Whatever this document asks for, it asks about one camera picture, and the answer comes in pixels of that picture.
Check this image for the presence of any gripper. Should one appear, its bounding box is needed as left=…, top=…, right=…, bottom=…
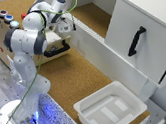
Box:
left=54, top=14, right=79, bottom=36

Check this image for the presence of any pink block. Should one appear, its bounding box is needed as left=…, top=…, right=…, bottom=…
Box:
left=20, top=11, right=29, bottom=20

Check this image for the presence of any white cabinet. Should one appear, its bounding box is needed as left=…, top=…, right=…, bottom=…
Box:
left=50, top=0, right=166, bottom=106

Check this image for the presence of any green button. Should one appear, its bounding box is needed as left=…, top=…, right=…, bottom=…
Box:
left=8, top=19, right=22, bottom=31

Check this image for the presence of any blue button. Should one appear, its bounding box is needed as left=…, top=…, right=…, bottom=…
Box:
left=3, top=13, right=15, bottom=24

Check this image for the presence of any red button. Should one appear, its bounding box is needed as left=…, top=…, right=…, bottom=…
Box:
left=0, top=8, right=9, bottom=19

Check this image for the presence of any wooden drawer box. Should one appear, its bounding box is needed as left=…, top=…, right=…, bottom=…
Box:
left=0, top=0, right=78, bottom=78

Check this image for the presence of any white sliding door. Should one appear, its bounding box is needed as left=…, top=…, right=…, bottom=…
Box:
left=98, top=0, right=166, bottom=87

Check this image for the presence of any white plastic box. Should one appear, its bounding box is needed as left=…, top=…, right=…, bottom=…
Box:
left=70, top=74, right=152, bottom=124

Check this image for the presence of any black drawer handle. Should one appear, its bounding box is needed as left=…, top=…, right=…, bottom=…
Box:
left=42, top=36, right=72, bottom=62

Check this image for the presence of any green cable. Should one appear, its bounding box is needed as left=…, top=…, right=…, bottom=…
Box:
left=4, top=0, right=79, bottom=124

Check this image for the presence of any black door handle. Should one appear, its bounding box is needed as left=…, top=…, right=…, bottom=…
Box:
left=126, top=24, right=148, bottom=60

